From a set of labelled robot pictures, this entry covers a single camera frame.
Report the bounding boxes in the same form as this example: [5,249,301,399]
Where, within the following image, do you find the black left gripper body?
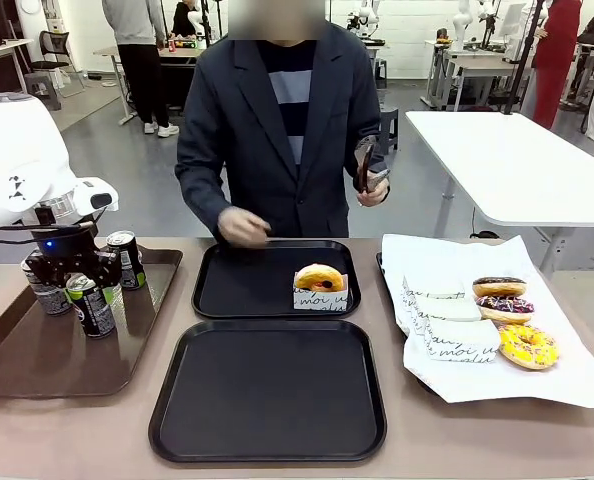
[24,223,122,275]

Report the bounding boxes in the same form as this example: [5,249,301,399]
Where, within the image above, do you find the black green drink can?
[65,273,118,339]
[20,257,74,317]
[105,230,147,292]

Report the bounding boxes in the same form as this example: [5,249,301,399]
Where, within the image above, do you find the black serving tongs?
[352,141,393,194]

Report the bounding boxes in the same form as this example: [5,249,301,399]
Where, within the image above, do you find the person's right forearm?
[174,159,236,237]

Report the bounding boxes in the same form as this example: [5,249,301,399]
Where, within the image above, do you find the person's right hand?
[216,205,274,250]

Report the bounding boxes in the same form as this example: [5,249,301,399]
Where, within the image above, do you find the person's left hand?
[354,170,392,208]

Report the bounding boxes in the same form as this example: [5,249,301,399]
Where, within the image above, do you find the brown plastic tray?
[0,247,184,400]

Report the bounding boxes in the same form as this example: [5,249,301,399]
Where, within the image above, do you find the grey stool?
[23,69,64,112]

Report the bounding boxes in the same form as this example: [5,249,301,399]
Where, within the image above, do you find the black office chair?
[28,30,86,99]

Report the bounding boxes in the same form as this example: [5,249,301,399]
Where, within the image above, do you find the background work desk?
[92,43,204,127]

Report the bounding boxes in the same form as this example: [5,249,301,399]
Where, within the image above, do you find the orange red glazed donut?
[293,263,346,293]

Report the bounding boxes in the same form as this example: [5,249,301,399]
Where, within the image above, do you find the bystander in grey hoodie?
[101,0,181,139]

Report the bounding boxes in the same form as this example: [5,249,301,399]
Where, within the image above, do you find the white script printed paper box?
[291,273,351,313]
[423,318,503,365]
[410,293,484,335]
[401,272,467,302]

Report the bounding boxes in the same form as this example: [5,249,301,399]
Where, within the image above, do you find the person in dark blazer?
[174,0,394,250]

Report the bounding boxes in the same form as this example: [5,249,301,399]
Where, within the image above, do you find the dark stool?
[378,106,400,154]

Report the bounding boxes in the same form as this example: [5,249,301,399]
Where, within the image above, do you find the plain chocolate glazed donut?
[472,275,529,299]

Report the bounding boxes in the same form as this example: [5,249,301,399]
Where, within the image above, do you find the yellow glazed donut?
[497,324,561,371]

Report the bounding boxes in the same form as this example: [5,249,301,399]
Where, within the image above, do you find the white side table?
[404,110,594,274]

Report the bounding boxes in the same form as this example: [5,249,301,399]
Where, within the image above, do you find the background white desk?
[423,38,534,113]

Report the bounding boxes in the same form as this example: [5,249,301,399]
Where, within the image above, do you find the white paper sheet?
[379,233,594,411]

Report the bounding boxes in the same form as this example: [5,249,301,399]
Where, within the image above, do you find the bystander in red clothes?
[531,0,584,131]

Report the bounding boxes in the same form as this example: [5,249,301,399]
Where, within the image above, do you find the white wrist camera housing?
[71,177,120,215]

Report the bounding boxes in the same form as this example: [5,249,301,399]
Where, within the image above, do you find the black floor cable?
[468,203,501,241]

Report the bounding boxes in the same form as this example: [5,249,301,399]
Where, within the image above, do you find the black camera pole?
[500,0,554,116]

